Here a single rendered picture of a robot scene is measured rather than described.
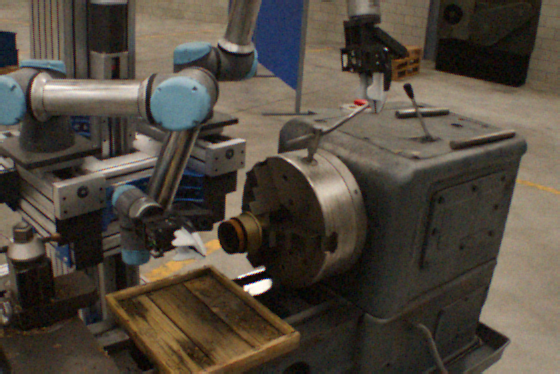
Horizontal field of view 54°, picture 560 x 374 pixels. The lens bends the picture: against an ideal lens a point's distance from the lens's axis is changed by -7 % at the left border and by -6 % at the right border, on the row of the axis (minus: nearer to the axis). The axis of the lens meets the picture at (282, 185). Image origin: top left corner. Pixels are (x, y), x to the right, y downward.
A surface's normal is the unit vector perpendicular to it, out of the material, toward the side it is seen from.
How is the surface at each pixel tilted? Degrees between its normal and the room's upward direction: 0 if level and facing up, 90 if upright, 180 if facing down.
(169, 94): 90
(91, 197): 90
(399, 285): 89
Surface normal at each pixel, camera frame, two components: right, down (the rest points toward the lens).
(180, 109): 0.03, 0.37
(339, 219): 0.61, -0.04
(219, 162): 0.72, 0.31
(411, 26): -0.58, 0.27
